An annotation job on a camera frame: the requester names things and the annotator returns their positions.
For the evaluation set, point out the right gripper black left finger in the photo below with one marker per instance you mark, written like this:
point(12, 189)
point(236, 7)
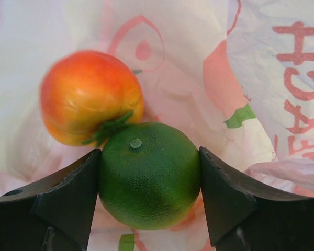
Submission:
point(53, 213)

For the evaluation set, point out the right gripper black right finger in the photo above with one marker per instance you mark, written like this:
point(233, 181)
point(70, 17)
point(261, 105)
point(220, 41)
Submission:
point(243, 213)

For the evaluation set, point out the green lime fruit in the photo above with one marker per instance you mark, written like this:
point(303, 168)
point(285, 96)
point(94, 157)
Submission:
point(149, 176)

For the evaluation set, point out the pink plastic bag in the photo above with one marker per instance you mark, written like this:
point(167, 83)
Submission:
point(236, 76)

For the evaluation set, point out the small orange red fruit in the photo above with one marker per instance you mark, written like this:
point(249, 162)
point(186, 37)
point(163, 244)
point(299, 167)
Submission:
point(88, 95)

